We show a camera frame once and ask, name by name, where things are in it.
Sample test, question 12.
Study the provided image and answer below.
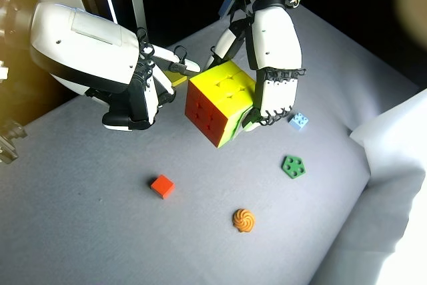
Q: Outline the green pentagon block with holes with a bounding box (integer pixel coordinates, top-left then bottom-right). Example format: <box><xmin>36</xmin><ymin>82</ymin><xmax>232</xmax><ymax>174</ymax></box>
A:
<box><xmin>281</xmin><ymin>155</ymin><xmax>308</xmax><ymax>179</ymax></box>

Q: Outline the grey cable connector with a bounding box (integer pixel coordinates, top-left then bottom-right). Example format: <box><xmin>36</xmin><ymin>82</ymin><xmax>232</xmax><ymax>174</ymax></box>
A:
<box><xmin>218</xmin><ymin>0</ymin><xmax>242</xmax><ymax>19</ymax></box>

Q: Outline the white sheet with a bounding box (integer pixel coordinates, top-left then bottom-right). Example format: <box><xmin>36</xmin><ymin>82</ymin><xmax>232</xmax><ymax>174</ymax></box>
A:
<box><xmin>310</xmin><ymin>87</ymin><xmax>427</xmax><ymax>285</ymax></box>

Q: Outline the grey table cloth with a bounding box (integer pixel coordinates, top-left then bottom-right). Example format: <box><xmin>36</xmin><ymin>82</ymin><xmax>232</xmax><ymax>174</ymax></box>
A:
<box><xmin>0</xmin><ymin>0</ymin><xmax>421</xmax><ymax>285</ymax></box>

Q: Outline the orange square block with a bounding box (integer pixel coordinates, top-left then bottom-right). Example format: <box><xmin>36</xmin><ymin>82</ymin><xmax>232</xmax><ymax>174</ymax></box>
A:
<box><xmin>149</xmin><ymin>174</ymin><xmax>176</xmax><ymax>200</ymax></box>

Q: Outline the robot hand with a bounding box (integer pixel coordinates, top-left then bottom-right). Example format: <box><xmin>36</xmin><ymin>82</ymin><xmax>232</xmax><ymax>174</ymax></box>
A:
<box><xmin>203</xmin><ymin>4</ymin><xmax>307</xmax><ymax>132</ymax></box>
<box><xmin>29</xmin><ymin>1</ymin><xmax>202</xmax><ymax>132</ymax></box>

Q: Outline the light blue toy brick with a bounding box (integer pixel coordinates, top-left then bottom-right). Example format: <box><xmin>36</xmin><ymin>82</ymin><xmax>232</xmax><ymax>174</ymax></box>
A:
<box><xmin>288</xmin><ymin>112</ymin><xmax>310</xmax><ymax>131</ymax></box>

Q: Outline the yellow square block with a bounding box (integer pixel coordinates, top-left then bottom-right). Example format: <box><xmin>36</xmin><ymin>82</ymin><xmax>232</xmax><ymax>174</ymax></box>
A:
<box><xmin>165</xmin><ymin>69</ymin><xmax>189</xmax><ymax>87</ymax></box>

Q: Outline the multicoloured puzzle cube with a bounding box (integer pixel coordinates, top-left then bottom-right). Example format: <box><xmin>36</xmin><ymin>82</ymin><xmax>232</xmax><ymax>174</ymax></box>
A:
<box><xmin>184</xmin><ymin>59</ymin><xmax>258</xmax><ymax>150</ymax></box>

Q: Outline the orange swirl cookie toy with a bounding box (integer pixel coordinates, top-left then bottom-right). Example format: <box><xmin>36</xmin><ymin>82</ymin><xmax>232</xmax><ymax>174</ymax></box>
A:
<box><xmin>232</xmin><ymin>208</ymin><xmax>257</xmax><ymax>234</ymax></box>

